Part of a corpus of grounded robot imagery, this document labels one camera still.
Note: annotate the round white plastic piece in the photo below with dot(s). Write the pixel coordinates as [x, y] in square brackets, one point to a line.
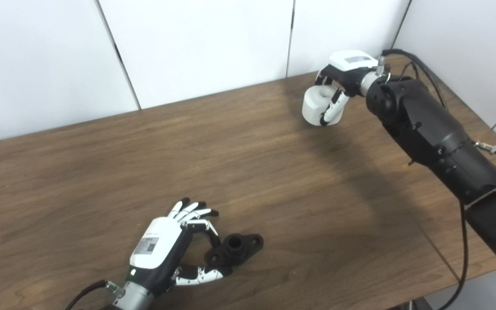
[314, 105]

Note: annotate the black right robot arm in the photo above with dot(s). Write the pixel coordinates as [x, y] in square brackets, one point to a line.
[424, 125]

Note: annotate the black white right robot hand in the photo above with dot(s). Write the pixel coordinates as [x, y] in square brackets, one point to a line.
[351, 64]

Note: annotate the black plastic flanged holder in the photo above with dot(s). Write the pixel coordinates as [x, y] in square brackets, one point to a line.
[235, 249]

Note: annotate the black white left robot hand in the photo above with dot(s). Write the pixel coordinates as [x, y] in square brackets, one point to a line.
[153, 245]

